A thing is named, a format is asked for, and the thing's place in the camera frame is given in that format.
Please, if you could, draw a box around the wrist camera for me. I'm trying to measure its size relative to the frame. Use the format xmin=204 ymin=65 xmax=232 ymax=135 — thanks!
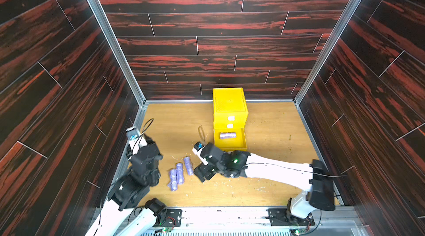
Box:
xmin=126 ymin=127 xmax=141 ymax=142
xmin=193 ymin=142 xmax=204 ymax=153

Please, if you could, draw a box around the aluminium enclosure frame rail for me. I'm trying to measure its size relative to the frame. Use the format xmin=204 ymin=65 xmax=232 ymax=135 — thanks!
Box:
xmin=71 ymin=0 xmax=381 ymax=236

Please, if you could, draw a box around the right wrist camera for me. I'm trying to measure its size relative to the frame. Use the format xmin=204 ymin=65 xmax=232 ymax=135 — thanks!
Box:
xmin=193 ymin=142 xmax=204 ymax=153

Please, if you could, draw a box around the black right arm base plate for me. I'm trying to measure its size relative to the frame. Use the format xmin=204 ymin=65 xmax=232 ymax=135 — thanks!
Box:
xmin=267 ymin=208 xmax=315 ymax=227

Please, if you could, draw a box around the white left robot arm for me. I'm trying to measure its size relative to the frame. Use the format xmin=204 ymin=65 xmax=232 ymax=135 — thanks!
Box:
xmin=86 ymin=135 xmax=163 ymax=236

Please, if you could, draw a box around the purple trash bag roll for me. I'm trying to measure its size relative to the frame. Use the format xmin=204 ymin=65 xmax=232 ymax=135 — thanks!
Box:
xmin=167 ymin=168 xmax=178 ymax=192
xmin=219 ymin=132 xmax=237 ymax=139
xmin=183 ymin=156 xmax=194 ymax=176
xmin=176 ymin=163 xmax=185 ymax=185

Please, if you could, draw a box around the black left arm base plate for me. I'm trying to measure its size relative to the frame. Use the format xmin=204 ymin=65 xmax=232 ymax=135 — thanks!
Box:
xmin=155 ymin=208 xmax=183 ymax=228

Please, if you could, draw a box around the yellow plastic drawer box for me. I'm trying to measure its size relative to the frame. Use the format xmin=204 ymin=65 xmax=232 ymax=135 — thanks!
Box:
xmin=212 ymin=88 xmax=249 ymax=152

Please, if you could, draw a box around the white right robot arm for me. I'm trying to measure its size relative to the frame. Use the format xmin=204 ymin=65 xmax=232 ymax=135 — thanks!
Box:
xmin=193 ymin=142 xmax=335 ymax=221

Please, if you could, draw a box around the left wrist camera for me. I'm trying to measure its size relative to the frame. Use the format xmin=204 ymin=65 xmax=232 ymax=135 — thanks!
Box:
xmin=126 ymin=127 xmax=141 ymax=142

